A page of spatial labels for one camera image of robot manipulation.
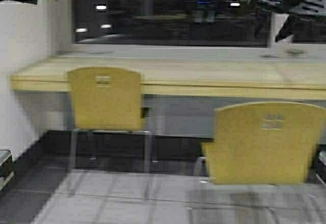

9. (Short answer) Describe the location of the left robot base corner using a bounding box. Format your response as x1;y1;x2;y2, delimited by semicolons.
1;150;14;190

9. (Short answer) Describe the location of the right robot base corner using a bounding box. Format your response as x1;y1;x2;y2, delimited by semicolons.
316;151;325;183

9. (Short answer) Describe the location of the long yellow counter table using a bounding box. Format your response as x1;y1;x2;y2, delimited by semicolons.
10;56;325;101

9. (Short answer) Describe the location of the yellow wooden chair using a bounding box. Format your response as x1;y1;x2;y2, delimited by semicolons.
67;67;152;174
194;101;325;185

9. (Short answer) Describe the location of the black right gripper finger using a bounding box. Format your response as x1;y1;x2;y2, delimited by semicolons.
275;15;306;42
254;7;271;39

